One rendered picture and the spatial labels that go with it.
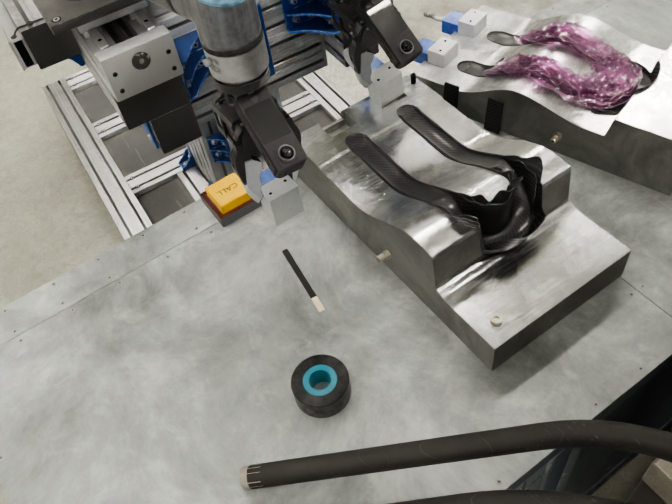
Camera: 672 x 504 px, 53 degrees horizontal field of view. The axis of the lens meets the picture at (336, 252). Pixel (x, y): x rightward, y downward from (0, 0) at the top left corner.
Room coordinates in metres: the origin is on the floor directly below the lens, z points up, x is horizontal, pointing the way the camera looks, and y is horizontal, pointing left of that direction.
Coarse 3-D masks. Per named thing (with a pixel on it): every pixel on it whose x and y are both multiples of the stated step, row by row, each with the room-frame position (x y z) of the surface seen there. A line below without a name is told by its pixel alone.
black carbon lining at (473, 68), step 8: (496, 32) 1.12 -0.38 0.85; (504, 32) 1.12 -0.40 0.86; (496, 40) 1.10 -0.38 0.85; (504, 40) 1.10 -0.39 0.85; (512, 40) 1.09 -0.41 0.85; (464, 64) 1.04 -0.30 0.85; (472, 64) 1.04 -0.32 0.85; (480, 64) 1.03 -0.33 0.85; (640, 64) 0.92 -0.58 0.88; (656, 64) 0.89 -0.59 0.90; (464, 72) 1.02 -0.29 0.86; (472, 72) 1.02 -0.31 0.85; (480, 72) 1.01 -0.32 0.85; (648, 72) 0.90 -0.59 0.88; (656, 72) 0.88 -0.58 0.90; (648, 80) 0.89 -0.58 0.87; (640, 88) 0.82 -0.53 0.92; (624, 104) 0.84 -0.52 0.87; (608, 112) 0.82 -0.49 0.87; (616, 112) 0.82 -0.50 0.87
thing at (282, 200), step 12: (264, 180) 0.73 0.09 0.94; (276, 180) 0.71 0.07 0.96; (288, 180) 0.71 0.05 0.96; (264, 192) 0.69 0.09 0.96; (276, 192) 0.69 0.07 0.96; (288, 192) 0.69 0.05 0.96; (264, 204) 0.69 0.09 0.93; (276, 204) 0.68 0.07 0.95; (288, 204) 0.69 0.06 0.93; (300, 204) 0.69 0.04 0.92; (276, 216) 0.67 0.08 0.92; (288, 216) 0.68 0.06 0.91
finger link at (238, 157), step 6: (234, 144) 0.68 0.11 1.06; (240, 144) 0.68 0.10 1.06; (234, 150) 0.68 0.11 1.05; (240, 150) 0.68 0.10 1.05; (234, 156) 0.68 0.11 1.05; (240, 156) 0.68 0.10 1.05; (246, 156) 0.68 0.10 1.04; (234, 162) 0.68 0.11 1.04; (240, 162) 0.68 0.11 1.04; (234, 168) 0.68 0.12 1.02; (240, 168) 0.68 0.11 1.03; (240, 174) 0.68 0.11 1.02; (240, 180) 0.69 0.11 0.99; (246, 180) 0.68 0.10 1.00
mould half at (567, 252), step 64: (320, 128) 0.89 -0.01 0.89; (384, 128) 0.86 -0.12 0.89; (448, 128) 0.84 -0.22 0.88; (320, 192) 0.81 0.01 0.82; (384, 192) 0.72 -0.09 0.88; (448, 256) 0.56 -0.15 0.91; (512, 256) 0.58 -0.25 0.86; (576, 256) 0.56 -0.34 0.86; (448, 320) 0.51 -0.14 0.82; (512, 320) 0.47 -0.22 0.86
